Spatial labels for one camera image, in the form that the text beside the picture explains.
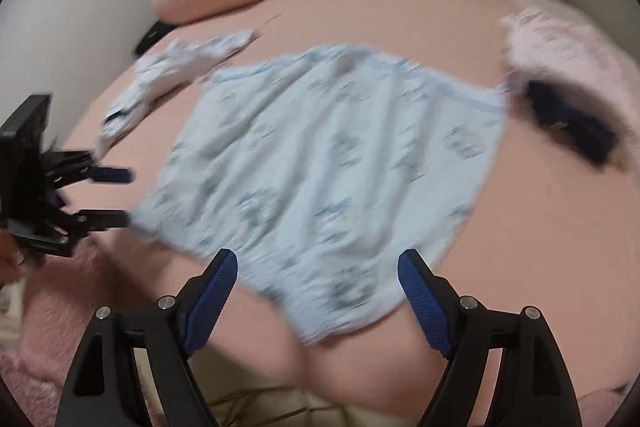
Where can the pile of pink and navy clothes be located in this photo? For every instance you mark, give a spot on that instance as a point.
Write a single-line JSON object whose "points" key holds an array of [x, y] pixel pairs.
{"points": [[575, 52]]}

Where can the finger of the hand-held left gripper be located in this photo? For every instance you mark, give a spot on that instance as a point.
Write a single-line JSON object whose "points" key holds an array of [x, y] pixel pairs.
{"points": [[107, 174], [102, 220]]}

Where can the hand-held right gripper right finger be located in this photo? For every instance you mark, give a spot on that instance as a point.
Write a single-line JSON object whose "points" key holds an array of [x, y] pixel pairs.
{"points": [[425, 302]]}

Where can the black object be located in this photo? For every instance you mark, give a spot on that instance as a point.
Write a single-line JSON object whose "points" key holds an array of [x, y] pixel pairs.
{"points": [[150, 39]]}

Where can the pink bed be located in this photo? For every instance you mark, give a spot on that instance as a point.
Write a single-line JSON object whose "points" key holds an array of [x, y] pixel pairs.
{"points": [[400, 7]]}

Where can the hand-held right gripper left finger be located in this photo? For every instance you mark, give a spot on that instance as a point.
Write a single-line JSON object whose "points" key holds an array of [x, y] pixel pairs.
{"points": [[212, 302]]}

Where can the dark navy garment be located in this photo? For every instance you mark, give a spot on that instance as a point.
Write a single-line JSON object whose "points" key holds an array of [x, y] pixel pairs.
{"points": [[570, 122]]}

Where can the light blue printed shorts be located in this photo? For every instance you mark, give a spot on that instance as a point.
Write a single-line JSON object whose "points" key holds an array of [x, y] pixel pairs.
{"points": [[310, 167]]}

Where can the white blue printed garment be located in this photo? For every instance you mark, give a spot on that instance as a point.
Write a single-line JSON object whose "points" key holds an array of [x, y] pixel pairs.
{"points": [[165, 67]]}

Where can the pink fluffy blanket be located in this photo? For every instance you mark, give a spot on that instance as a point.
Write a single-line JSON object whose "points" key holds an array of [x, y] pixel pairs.
{"points": [[50, 307]]}

